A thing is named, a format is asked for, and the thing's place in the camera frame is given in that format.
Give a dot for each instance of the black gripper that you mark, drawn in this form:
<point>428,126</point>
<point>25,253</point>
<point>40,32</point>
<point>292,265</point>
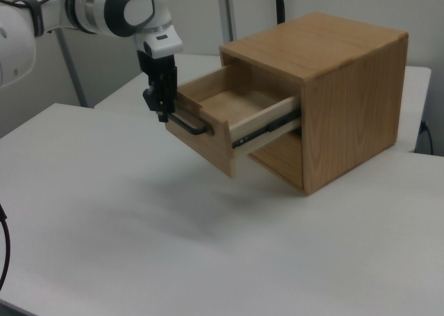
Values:
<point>157,64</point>

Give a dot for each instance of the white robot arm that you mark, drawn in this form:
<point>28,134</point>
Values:
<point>104,7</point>

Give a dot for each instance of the wooden drawer cabinet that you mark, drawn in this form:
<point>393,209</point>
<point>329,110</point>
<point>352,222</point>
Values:
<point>354,122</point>

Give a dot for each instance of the grey metal frame post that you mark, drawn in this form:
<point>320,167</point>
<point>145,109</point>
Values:
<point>225,11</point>

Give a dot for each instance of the black camera stand pole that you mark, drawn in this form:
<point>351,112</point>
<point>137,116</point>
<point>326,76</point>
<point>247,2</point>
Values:
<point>280,0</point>

